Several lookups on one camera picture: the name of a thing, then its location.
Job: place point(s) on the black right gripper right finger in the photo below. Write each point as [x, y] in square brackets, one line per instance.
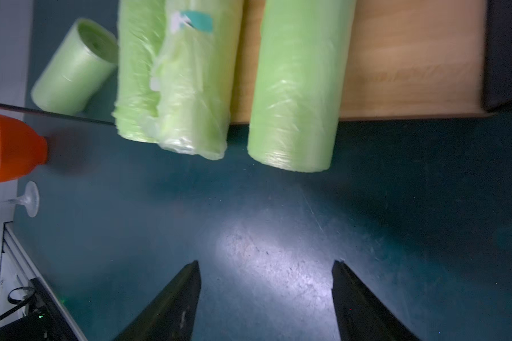
[359, 313]

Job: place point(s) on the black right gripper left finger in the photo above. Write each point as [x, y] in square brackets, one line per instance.
[172, 313]

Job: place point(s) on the green trash bag roll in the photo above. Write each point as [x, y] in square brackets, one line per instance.
[141, 28]
[86, 58]
[193, 75]
[298, 89]

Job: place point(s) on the three-tier wooden shelf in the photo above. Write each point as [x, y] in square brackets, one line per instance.
[407, 60]

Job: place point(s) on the clear wine glass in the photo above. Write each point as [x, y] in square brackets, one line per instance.
[30, 199]

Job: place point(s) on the orange plastic bowl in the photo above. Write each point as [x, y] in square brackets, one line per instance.
[21, 149]

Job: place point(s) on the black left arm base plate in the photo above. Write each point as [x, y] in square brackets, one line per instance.
[36, 315]

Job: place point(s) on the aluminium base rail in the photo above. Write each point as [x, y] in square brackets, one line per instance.
[14, 268]

